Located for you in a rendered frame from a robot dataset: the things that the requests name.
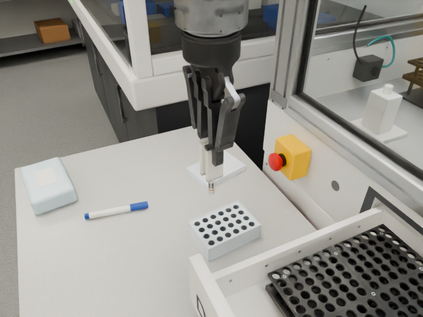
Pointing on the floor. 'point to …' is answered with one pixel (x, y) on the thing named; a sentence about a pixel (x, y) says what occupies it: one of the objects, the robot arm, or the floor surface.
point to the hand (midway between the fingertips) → (211, 158)
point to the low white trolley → (136, 230)
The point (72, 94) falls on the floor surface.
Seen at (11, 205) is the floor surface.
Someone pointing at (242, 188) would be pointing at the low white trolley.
